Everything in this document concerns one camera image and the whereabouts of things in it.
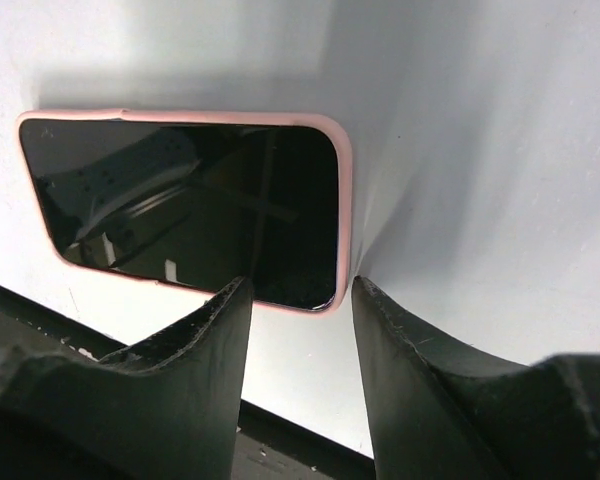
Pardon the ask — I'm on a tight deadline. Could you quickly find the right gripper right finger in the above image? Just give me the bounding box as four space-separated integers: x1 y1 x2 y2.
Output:
351 277 600 479

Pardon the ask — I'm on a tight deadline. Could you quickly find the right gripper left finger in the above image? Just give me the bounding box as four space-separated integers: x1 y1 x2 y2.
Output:
0 275 255 480

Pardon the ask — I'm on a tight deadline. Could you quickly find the pink phone case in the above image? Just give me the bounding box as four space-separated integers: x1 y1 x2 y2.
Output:
15 107 354 317

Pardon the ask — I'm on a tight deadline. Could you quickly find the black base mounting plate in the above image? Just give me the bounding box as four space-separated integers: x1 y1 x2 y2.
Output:
0 274 376 480

